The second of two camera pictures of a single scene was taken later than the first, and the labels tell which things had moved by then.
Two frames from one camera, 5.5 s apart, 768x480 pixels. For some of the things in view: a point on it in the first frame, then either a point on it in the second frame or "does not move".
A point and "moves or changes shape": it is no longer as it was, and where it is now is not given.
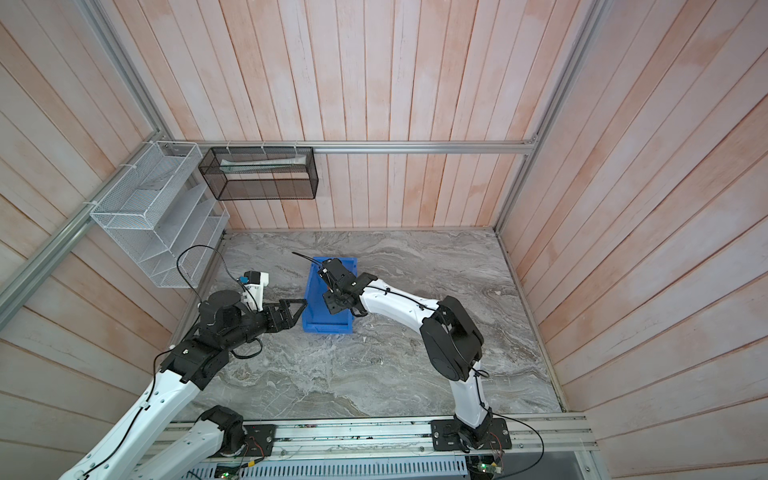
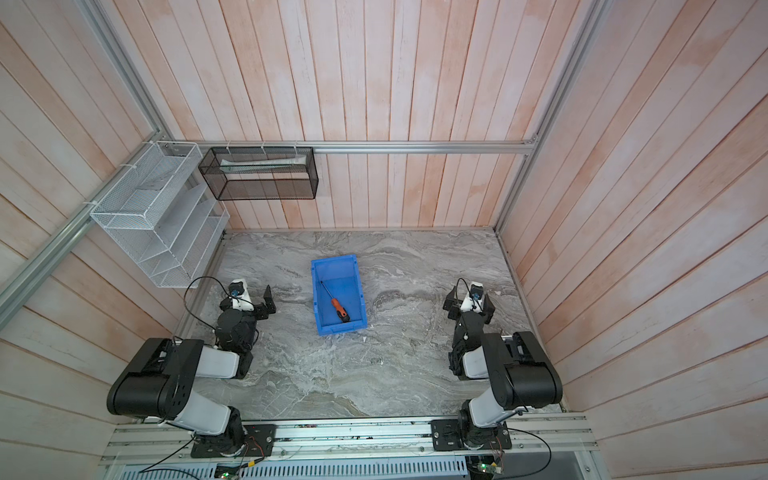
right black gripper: (334, 305) -> (455, 304)
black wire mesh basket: (261, 173) does not move
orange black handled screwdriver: (308, 258) moves or changes shape
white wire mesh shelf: (164, 215) does not move
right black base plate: (445, 435) does not move
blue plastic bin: (317, 317) moves or changes shape
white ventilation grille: (436, 468) does not move
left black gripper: (273, 312) -> (262, 308)
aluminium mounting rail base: (389, 440) does not move
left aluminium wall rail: (17, 291) does not move
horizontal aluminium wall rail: (513, 144) does not move
